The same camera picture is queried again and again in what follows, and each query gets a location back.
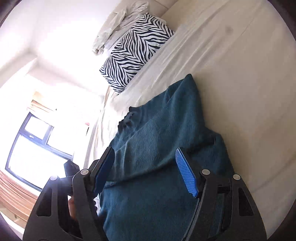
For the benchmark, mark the dark teal knit sweater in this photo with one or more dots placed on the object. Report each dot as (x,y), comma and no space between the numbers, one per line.
(145,197)

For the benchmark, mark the window with dark frame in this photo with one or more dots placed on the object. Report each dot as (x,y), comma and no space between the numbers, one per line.
(31,159)

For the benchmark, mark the beige bed sheet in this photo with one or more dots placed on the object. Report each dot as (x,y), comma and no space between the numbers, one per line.
(242,57)

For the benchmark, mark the zebra print pillow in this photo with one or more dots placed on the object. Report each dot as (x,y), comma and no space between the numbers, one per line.
(134,50)

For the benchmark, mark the crumpled white duvet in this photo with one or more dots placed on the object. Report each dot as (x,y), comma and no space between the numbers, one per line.
(119,25)

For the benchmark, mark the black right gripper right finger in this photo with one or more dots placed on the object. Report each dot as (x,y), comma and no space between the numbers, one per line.
(241,219)

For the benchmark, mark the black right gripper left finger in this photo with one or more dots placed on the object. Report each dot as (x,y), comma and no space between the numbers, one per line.
(65,217)

